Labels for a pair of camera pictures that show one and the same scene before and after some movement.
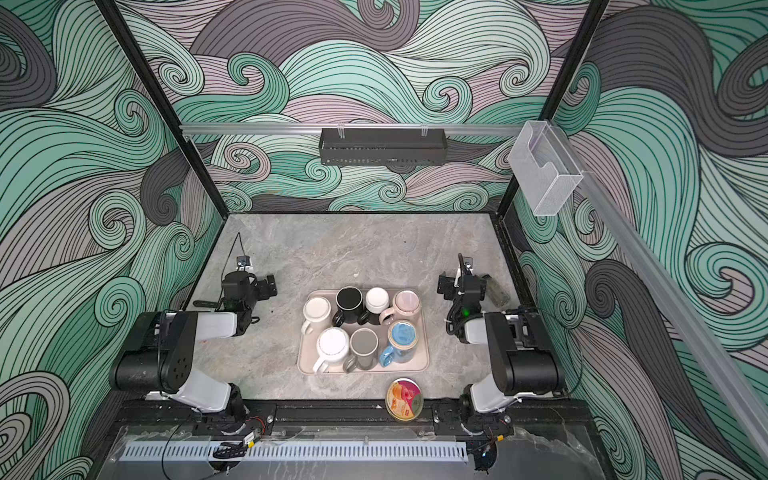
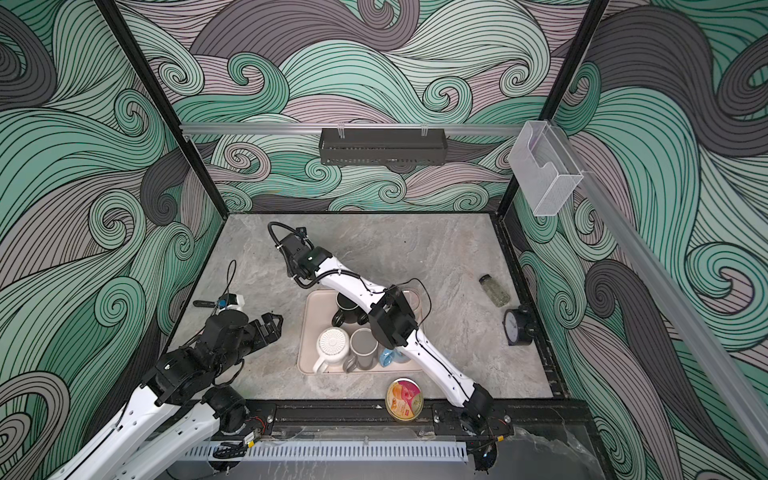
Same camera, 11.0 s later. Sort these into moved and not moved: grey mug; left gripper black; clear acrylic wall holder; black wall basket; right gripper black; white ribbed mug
Moved: left gripper black; right gripper black
Not moved: white ribbed mug; clear acrylic wall holder; black wall basket; grey mug
